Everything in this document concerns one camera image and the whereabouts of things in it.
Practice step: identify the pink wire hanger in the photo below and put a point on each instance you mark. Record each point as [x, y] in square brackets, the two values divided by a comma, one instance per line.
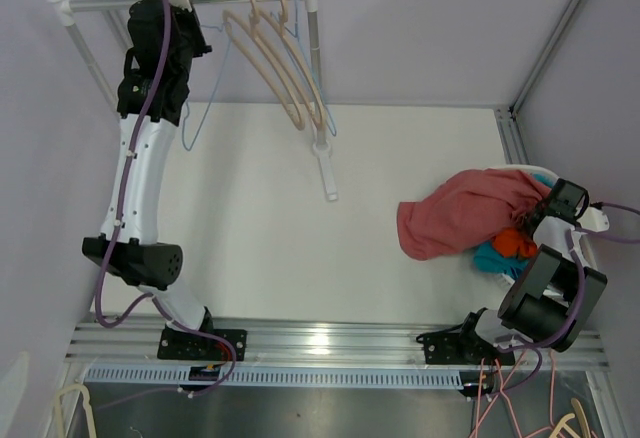
[502, 395]

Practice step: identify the beige hanger on floor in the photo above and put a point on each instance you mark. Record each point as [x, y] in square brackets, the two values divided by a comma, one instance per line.
[65, 402]

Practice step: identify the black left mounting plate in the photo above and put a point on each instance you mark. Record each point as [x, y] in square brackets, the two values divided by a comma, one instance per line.
[178, 345]

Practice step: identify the white plastic laundry basket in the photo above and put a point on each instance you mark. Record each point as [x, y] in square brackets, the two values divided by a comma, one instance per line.
[505, 278]

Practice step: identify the wooden hanger on floor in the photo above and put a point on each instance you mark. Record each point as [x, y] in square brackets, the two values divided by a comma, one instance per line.
[574, 424]

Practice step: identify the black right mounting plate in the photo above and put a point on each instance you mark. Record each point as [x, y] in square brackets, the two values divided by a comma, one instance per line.
[457, 348]

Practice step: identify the black mounting plate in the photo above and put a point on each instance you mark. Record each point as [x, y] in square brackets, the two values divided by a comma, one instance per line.
[178, 345]
[457, 348]

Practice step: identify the white slotted cable duct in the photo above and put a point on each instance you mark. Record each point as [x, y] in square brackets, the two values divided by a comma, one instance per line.
[276, 377]

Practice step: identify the pink t shirt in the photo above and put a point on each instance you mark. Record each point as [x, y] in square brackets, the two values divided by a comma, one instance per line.
[469, 209]

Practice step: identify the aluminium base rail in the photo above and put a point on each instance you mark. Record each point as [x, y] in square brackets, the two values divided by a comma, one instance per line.
[285, 343]

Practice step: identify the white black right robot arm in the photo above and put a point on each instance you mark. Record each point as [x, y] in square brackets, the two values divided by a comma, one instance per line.
[549, 304]

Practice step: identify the teal t shirt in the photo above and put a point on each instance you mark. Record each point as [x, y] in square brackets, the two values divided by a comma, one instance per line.
[487, 260]

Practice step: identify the beige wooden hanger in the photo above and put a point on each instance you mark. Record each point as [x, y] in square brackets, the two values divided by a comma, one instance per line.
[261, 53]
[286, 40]

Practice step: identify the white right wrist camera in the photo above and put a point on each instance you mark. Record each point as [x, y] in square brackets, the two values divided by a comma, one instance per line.
[594, 220]

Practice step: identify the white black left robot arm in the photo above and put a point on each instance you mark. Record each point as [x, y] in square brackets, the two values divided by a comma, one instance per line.
[154, 88]

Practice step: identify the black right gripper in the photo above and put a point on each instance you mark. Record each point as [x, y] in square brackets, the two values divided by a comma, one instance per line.
[527, 229]

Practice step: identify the metal clothes rack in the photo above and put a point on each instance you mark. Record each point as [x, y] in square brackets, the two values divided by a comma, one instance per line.
[66, 10]

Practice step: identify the orange t shirt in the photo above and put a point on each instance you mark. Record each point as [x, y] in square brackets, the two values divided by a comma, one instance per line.
[513, 243]

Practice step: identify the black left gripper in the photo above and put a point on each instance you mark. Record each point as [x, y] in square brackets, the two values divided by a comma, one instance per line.
[191, 20]

